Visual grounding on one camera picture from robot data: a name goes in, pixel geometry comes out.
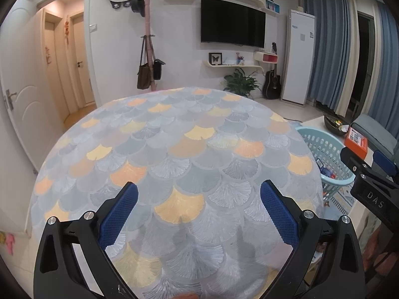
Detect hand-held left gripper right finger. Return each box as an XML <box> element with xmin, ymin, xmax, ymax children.
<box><xmin>260</xmin><ymin>180</ymin><xmax>366</xmax><ymax>299</ymax></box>

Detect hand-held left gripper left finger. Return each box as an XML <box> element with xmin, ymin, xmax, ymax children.
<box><xmin>33</xmin><ymin>181</ymin><xmax>139</xmax><ymax>299</ymax></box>

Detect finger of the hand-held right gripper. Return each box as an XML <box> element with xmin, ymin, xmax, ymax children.
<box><xmin>340</xmin><ymin>147</ymin><xmax>370</xmax><ymax>175</ymax></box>
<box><xmin>373</xmin><ymin>150</ymin><xmax>399</xmax><ymax>178</ymax></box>

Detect light blue plastic basket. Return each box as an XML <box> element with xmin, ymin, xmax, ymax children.
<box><xmin>295</xmin><ymin>127</ymin><xmax>356</xmax><ymax>204</ymax></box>

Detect person's right forearm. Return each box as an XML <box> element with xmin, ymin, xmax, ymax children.
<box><xmin>365</xmin><ymin>224</ymin><xmax>394</xmax><ymax>284</ymax></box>

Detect orange box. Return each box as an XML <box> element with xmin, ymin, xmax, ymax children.
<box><xmin>344</xmin><ymin>127</ymin><xmax>368</xmax><ymax>159</ymax></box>

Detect blue patterned rug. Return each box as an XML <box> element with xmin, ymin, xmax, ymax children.
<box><xmin>324</xmin><ymin>187</ymin><xmax>356</xmax><ymax>219</ymax></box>

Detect grey-blue sofa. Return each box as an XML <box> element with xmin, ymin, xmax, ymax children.
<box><xmin>352</xmin><ymin>114</ymin><xmax>399</xmax><ymax>162</ymax></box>

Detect dark bowl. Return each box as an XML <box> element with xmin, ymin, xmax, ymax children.
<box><xmin>323</xmin><ymin>115</ymin><xmax>350</xmax><ymax>136</ymax></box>

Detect white coffee table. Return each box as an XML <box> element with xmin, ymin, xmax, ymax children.
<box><xmin>304</xmin><ymin>115</ymin><xmax>375</xmax><ymax>165</ymax></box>

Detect cream curtain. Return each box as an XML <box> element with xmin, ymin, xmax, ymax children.
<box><xmin>335</xmin><ymin>0</ymin><xmax>359</xmax><ymax>116</ymax></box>

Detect blue curtain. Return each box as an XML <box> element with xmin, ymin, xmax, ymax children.
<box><xmin>368</xmin><ymin>0</ymin><xmax>399</xmax><ymax>138</ymax></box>
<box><xmin>301</xmin><ymin>0</ymin><xmax>353</xmax><ymax>114</ymax></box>

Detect black guitar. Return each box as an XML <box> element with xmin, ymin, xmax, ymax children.
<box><xmin>262</xmin><ymin>65</ymin><xmax>283</xmax><ymax>100</ymax></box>

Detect white standing air conditioner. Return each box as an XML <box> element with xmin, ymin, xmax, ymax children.
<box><xmin>282</xmin><ymin>9</ymin><xmax>317</xmax><ymax>105</ymax></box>

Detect pink slippers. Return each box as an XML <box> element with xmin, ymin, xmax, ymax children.
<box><xmin>4</xmin><ymin>233</ymin><xmax>16</xmax><ymax>254</ymax></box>

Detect red and white box shelf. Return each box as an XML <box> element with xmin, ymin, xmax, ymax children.
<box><xmin>254</xmin><ymin>51</ymin><xmax>279</xmax><ymax>64</ymax></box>

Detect green potted plant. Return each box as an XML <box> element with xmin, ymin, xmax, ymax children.
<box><xmin>224</xmin><ymin>68</ymin><xmax>262</xmax><ymax>98</ymax></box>

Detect brown handbag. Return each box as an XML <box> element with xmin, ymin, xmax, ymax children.
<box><xmin>137</xmin><ymin>36</ymin><xmax>154</xmax><ymax>90</ymax></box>

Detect cream hallway door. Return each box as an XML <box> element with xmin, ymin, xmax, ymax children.
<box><xmin>44</xmin><ymin>12</ymin><xmax>71</xmax><ymax>119</ymax></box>

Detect white hallway door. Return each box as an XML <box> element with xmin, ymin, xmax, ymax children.
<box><xmin>70</xmin><ymin>14</ymin><xmax>96</xmax><ymax>105</ymax></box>

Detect black television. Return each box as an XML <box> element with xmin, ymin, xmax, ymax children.
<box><xmin>200</xmin><ymin>0</ymin><xmax>266</xmax><ymax>48</ymax></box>

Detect white room door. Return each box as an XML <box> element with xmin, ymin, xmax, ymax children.
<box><xmin>0</xmin><ymin>6</ymin><xmax>50</xmax><ymax>175</ymax></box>

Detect pink coat rack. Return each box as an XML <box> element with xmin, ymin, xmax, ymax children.
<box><xmin>134</xmin><ymin>0</ymin><xmax>166</xmax><ymax>91</ymax></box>

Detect black cap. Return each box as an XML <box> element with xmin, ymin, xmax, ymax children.
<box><xmin>130</xmin><ymin>0</ymin><xmax>145</xmax><ymax>17</ymax></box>

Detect low white wall shelf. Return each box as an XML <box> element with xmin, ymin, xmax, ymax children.
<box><xmin>202</xmin><ymin>61</ymin><xmax>262</xmax><ymax>70</ymax></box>

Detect metal door handle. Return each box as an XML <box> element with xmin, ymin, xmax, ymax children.
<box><xmin>4</xmin><ymin>89</ymin><xmax>17</xmax><ymax>110</ymax></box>

